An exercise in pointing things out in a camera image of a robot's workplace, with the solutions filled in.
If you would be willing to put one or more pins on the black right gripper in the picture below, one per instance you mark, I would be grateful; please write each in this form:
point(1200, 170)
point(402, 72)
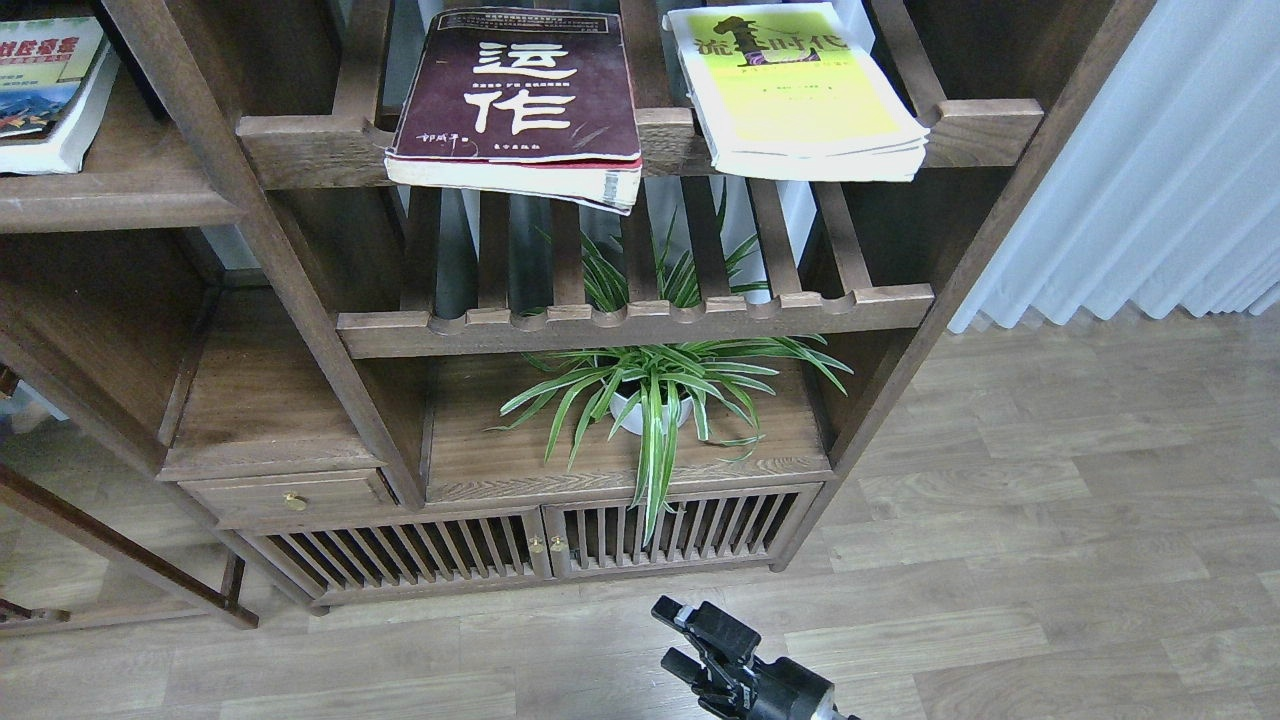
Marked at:
point(729, 679)

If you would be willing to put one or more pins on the white book with colourful picture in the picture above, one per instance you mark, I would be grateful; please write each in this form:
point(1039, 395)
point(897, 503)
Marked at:
point(57, 75)

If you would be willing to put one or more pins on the white pleated curtain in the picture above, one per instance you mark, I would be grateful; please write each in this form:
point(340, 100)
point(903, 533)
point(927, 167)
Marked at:
point(1166, 196)

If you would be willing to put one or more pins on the green spider plant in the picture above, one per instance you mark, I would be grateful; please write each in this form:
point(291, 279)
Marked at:
point(730, 373)

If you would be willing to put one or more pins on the dark wooden side frame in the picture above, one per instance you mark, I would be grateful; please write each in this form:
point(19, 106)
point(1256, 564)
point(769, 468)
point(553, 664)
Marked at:
point(68, 560)

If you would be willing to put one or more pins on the dark maroon book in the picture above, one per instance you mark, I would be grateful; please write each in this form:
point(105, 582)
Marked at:
point(521, 100)

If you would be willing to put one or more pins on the dark wooden bookshelf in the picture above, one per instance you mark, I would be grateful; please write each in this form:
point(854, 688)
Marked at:
point(232, 297)

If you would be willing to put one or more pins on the yellow green book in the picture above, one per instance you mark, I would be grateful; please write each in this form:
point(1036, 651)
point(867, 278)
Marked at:
point(782, 93)

